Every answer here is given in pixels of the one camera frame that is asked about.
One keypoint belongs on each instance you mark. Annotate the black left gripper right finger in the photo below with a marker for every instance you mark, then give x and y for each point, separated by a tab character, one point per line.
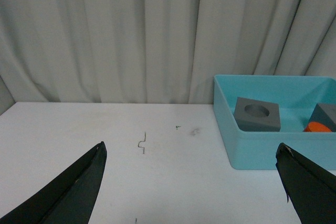
309	187

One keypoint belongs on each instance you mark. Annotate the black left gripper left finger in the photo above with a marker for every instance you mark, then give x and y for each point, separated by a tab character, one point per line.
68	198

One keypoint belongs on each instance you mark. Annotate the orange cylinder with white digits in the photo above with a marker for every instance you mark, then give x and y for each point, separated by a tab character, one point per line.
316	127

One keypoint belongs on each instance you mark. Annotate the gray block with square recess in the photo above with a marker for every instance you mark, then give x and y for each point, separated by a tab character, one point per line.
324	113

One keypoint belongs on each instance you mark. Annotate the gray cube with round hole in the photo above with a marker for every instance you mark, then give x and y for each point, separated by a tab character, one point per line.
257	116

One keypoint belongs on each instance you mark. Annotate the light blue plastic box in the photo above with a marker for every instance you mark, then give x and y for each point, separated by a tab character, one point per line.
296	96

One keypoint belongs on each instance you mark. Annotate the white pleated curtain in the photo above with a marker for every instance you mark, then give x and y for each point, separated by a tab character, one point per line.
156	51

